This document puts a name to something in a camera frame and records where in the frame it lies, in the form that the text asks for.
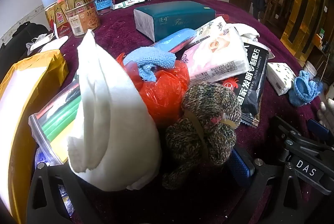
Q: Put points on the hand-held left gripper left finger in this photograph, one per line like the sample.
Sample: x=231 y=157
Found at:
x=52 y=187

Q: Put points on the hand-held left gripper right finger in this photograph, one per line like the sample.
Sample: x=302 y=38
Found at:
x=241 y=166

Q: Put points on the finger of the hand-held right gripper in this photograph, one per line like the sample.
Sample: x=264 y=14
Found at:
x=319 y=130
x=300 y=140

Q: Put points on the light blue knitted cloth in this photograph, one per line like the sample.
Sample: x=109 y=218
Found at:
x=151 y=59
x=302 y=91

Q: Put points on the clear zip bag coloured contents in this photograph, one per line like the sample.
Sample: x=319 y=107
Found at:
x=60 y=114

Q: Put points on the brown knitted sock bundle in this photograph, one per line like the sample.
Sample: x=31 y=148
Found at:
x=206 y=101

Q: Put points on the yellow rimmed white box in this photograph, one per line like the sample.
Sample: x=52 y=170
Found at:
x=15 y=98

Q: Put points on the white cloth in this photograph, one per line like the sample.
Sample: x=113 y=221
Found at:
x=109 y=109

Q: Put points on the red plastic bag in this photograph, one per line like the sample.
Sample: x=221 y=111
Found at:
x=159 y=93

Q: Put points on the person's right hand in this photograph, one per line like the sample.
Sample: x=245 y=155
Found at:
x=327 y=112

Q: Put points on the white bucket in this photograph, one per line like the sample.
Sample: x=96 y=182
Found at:
x=310 y=70

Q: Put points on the black snack packet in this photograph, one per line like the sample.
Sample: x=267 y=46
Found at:
x=250 y=98

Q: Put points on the small white dotted tissue pack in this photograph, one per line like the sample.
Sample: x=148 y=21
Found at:
x=279 y=76

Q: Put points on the pink tissue pack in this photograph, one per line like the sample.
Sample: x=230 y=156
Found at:
x=221 y=57

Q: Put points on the crumpled white tissue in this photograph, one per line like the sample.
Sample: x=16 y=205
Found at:
x=248 y=31

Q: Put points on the wooden stair railing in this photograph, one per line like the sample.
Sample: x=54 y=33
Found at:
x=276 y=5

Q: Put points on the blue wrapped packet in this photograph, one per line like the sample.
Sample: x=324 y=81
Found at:
x=172 y=40

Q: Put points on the white face mask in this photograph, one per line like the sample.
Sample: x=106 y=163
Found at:
x=52 y=42

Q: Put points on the black bag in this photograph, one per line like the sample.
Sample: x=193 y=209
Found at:
x=26 y=31

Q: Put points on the teal tissue pack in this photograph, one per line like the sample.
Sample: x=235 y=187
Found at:
x=177 y=20

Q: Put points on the brown label jar white sticker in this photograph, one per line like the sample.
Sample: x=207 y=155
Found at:
x=83 y=23

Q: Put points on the brown label jar blue lid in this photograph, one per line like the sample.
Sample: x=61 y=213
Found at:
x=57 y=18

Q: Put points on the white printed papers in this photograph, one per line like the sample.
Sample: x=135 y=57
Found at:
x=130 y=2

